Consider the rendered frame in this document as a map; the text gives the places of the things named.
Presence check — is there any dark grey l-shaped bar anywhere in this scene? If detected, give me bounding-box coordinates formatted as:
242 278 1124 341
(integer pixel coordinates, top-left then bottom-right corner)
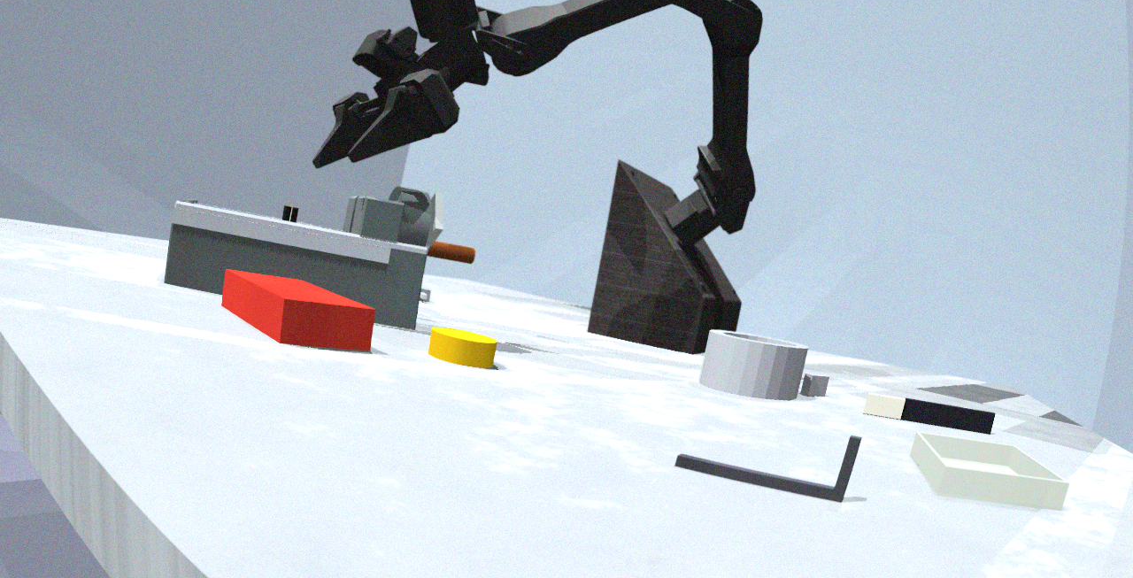
674 435 862 503

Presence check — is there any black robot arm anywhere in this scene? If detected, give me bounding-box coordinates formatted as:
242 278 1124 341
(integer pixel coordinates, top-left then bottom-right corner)
352 0 763 256

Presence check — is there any yellow short cylinder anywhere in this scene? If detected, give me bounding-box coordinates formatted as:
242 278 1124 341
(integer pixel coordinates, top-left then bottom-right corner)
428 328 497 368

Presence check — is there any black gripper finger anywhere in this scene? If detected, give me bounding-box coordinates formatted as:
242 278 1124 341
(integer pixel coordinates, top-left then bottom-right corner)
312 104 363 169
348 85 433 162

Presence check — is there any grey cylinder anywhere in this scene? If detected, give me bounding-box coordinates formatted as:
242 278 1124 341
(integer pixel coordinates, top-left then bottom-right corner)
698 330 808 400

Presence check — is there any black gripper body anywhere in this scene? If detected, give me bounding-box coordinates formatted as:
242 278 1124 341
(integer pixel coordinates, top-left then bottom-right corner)
333 53 460 135

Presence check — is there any red rectangular block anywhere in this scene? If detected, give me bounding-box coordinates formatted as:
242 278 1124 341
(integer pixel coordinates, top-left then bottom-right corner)
221 269 375 351

